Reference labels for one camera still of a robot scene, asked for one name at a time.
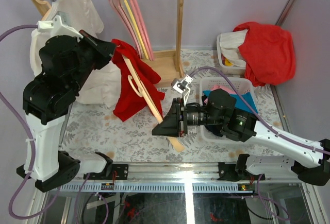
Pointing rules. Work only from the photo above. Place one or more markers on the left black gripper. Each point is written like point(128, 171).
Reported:
point(103, 49)

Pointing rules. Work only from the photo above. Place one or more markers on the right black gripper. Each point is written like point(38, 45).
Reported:
point(172, 125)

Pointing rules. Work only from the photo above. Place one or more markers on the red t shirt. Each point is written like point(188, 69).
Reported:
point(129, 102)

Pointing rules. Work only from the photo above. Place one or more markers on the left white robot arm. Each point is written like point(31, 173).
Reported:
point(67, 62)

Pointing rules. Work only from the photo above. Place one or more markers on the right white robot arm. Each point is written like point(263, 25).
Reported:
point(307, 159)

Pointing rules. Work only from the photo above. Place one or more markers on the yellow hanger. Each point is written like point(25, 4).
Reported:
point(127, 8)

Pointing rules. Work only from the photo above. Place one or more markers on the pink hanger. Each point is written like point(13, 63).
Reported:
point(117, 6)
point(142, 30)

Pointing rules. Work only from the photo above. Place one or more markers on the wooden clothes rack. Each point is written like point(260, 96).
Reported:
point(164, 20)

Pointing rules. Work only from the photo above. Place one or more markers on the floral table cloth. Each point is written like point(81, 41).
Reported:
point(94, 128)

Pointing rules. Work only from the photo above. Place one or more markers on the rear white basket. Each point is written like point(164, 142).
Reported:
point(232, 70)

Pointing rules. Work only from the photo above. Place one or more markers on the white laundry basket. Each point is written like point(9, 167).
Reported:
point(244, 87)

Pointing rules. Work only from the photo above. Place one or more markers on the white garment in rear basket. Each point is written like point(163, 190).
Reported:
point(229, 46)

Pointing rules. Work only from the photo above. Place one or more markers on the red garment on rear basket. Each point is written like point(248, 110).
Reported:
point(268, 51)

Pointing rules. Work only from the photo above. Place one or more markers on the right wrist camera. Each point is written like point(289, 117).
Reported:
point(183, 87)

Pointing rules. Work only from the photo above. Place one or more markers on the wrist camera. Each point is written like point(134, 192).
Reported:
point(60, 25)
point(183, 87)

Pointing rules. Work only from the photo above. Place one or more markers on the aluminium rail frame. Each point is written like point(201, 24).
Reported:
point(182, 193)

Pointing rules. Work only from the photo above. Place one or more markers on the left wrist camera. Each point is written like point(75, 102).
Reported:
point(60, 25)

